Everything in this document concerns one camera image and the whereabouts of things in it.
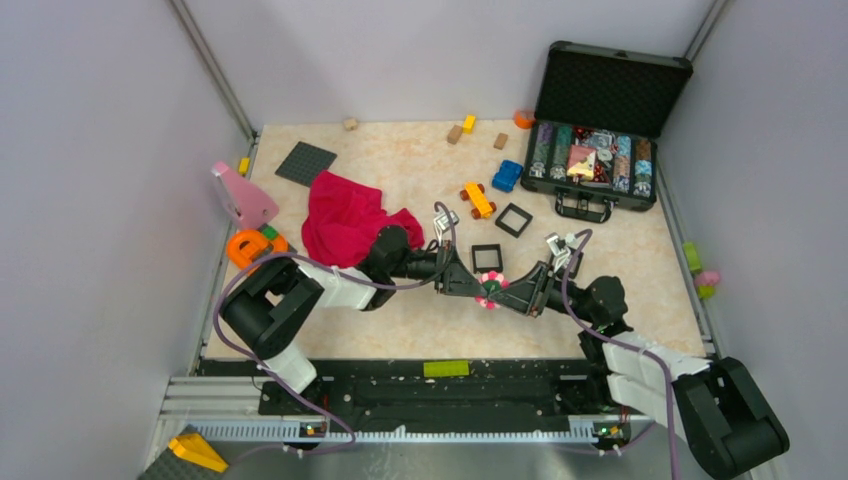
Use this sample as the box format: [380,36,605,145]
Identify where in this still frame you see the pink flower brooch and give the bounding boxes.
[475,270,509,310]

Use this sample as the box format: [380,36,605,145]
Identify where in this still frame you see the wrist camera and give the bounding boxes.
[545,233,577,272]
[433,207,459,242]

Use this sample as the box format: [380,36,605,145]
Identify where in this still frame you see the green flat brick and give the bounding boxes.
[422,360,470,378]

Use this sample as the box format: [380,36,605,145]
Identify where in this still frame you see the orange object behind case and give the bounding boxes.
[513,110,536,130]

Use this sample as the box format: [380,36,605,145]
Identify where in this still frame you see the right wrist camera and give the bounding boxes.
[545,233,577,272]

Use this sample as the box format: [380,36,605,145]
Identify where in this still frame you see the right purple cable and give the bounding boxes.
[559,228,682,480]

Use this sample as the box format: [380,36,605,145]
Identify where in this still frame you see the black square frame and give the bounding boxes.
[471,244,504,273]
[495,203,533,238]

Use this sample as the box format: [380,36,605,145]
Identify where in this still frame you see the yellow wedge brick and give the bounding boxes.
[168,433,229,473]

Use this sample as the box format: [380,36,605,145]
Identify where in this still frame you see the pink plastic piece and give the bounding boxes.
[211,162,279,230]

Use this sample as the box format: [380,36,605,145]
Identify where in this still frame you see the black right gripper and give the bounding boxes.
[488,260,597,324]

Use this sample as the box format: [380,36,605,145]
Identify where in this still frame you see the magenta garment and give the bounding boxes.
[301,171,424,268]

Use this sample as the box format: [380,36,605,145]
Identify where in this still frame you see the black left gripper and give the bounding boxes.
[389,240,487,298]

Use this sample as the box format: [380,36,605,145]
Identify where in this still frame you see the playing card box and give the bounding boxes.
[566,145,597,181]

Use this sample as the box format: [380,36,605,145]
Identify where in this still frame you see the green pink toy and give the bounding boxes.
[682,242,721,300]

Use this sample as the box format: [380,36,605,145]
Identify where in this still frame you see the small yellow block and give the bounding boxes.
[238,157,251,176]

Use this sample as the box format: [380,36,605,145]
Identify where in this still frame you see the black poker chip case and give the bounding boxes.
[520,41,694,223]

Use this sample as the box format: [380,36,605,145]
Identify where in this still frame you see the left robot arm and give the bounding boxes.
[218,226,487,414]

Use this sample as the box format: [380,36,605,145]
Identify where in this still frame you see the dark grey building baseplate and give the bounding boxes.
[275,141,337,187]

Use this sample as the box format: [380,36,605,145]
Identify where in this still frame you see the yellow toy car red wheels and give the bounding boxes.
[459,182,497,220]

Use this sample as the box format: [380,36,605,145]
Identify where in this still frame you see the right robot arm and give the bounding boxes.
[478,270,790,479]

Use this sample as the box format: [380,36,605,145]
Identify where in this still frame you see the orange plastic toy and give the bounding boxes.
[225,225,289,269]

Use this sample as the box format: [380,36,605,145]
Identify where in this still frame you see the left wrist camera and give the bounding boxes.
[433,207,459,242]

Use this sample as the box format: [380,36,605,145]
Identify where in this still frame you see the blue toy car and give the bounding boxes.
[491,160,523,193]

